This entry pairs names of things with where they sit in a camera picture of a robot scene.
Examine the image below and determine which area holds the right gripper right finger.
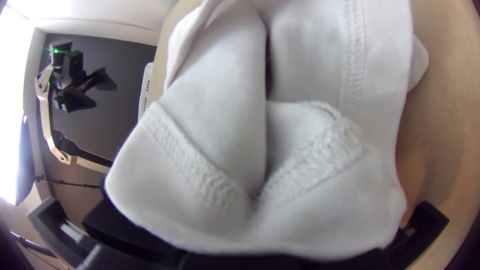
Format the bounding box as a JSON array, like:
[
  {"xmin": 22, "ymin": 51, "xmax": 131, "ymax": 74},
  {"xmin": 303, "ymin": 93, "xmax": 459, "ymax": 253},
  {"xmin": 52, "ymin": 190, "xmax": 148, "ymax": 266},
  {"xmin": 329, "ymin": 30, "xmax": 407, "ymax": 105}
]
[{"xmin": 380, "ymin": 200, "xmax": 451, "ymax": 260}]

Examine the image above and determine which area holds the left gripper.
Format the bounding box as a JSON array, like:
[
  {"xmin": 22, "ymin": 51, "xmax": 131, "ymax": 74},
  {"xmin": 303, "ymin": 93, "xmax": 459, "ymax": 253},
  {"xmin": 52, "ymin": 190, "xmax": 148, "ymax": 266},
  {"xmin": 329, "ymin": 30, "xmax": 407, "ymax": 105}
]
[{"xmin": 55, "ymin": 49, "xmax": 118, "ymax": 115}]

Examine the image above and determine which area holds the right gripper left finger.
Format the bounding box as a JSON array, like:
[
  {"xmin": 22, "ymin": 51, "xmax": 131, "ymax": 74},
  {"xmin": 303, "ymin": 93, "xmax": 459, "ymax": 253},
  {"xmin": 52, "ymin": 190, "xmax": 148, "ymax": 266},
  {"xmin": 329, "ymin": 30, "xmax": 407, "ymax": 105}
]
[{"xmin": 81, "ymin": 197, "xmax": 188, "ymax": 263}]

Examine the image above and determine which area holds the white t-shirt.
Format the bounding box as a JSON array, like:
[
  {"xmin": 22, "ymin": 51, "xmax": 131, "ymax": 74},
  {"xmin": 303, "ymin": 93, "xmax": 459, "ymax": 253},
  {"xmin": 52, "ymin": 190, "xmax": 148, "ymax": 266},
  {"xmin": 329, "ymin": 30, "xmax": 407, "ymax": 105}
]
[{"xmin": 104, "ymin": 0, "xmax": 430, "ymax": 263}]

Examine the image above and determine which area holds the white laundry basket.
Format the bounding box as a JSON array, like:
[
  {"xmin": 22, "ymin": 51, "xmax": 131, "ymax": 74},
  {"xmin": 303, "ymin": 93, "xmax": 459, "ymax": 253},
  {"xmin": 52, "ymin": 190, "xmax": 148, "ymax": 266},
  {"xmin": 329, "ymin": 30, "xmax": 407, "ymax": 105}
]
[{"xmin": 137, "ymin": 61, "xmax": 155, "ymax": 122}]

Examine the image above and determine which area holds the black cable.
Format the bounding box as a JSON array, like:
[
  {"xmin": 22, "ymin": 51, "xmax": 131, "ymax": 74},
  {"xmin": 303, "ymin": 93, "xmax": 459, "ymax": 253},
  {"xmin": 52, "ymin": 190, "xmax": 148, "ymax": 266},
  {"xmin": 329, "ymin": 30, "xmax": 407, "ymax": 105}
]
[{"xmin": 34, "ymin": 175, "xmax": 107, "ymax": 190}]

